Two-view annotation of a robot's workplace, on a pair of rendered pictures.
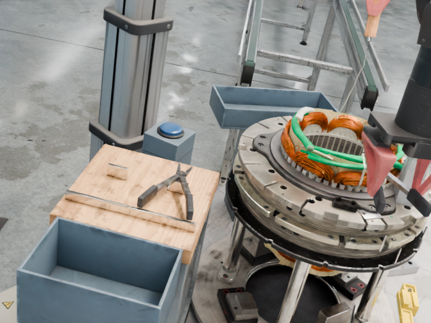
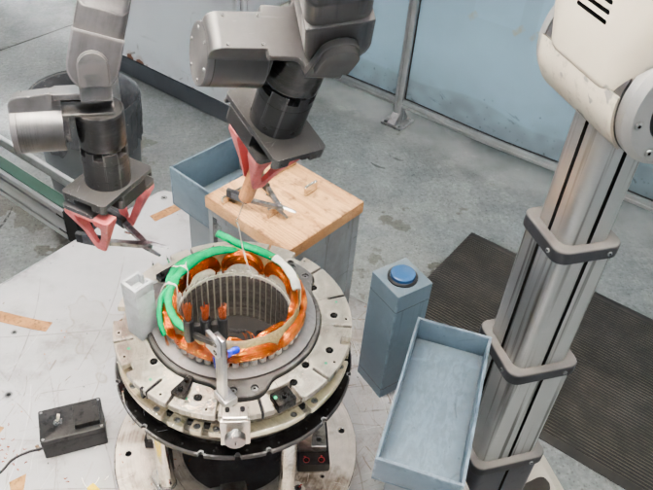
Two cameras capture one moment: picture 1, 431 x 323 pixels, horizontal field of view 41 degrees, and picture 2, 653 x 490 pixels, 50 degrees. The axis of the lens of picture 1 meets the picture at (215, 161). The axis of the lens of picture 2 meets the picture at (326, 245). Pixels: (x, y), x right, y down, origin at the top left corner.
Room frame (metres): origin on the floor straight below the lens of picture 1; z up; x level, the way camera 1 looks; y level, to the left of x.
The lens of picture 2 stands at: (1.27, -0.67, 1.80)
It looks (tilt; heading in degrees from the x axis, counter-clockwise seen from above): 41 degrees down; 123
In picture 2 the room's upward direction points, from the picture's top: 5 degrees clockwise
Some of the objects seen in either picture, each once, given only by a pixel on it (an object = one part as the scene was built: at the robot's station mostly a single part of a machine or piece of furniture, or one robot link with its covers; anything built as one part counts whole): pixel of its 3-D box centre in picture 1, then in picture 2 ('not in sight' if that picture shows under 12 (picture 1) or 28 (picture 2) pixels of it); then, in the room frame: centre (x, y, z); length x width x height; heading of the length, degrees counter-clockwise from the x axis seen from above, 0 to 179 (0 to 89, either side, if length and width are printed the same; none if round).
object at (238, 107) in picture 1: (261, 158); (421, 453); (1.08, -0.10, 0.92); 0.25 x 0.11 x 0.28; 109
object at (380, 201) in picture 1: (379, 198); (116, 217); (0.60, -0.21, 1.17); 0.04 x 0.01 x 0.02; 178
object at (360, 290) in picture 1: (343, 280); not in sight; (0.87, -0.29, 0.81); 0.08 x 0.05 x 0.01; 49
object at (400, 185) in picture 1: (394, 180); (126, 243); (0.66, -0.23, 1.17); 0.06 x 0.01 x 0.01; 34
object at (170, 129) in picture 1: (170, 129); (402, 273); (0.91, 0.09, 1.04); 0.04 x 0.04 x 0.01
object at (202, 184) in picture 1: (142, 197); (285, 203); (0.67, 0.09, 1.05); 0.20 x 0.19 x 0.02; 175
